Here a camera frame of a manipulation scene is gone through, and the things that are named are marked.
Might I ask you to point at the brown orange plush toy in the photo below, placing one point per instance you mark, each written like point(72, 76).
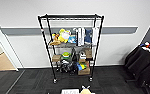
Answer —
point(54, 40)

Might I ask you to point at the small flat cardboard box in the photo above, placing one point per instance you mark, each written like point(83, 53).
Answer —
point(56, 58)

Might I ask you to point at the white box with black edge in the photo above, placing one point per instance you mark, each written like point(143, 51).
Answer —
point(79, 36)

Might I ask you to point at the yellow white plush duck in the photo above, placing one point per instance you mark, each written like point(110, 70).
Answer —
point(64, 35)

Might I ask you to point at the slim white box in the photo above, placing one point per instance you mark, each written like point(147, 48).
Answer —
point(83, 36)

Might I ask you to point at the long grey wall band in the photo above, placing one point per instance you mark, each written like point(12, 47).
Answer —
point(21, 30)

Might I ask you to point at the green round toy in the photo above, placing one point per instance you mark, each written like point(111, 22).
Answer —
point(66, 55)

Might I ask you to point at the small blue plush toy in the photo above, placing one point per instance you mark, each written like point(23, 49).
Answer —
point(72, 39)

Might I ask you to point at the white door frame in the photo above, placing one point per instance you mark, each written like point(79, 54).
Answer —
point(6, 46)

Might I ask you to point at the low brown cardboard box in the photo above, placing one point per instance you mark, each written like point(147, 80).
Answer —
point(85, 71)

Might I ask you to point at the pale basket with dark spots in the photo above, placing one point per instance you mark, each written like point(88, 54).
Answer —
point(80, 92)

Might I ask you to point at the black office chair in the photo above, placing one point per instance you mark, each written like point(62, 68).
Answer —
point(139, 66)

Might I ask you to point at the tall brown cardboard box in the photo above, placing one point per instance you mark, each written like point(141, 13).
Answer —
point(88, 53)

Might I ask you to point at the tall wide white box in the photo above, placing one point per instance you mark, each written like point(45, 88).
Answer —
point(96, 35)

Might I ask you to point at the dark blue bag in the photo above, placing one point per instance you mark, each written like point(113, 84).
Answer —
point(89, 36)

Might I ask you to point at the small white printed box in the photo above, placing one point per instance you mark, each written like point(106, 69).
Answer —
point(82, 56)

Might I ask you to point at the black upright bag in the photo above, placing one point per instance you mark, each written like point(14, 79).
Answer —
point(74, 55)

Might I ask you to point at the fashion magazine with face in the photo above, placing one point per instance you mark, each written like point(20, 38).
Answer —
point(70, 91)

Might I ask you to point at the blue yellow toy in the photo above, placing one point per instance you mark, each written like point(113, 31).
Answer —
point(80, 65)

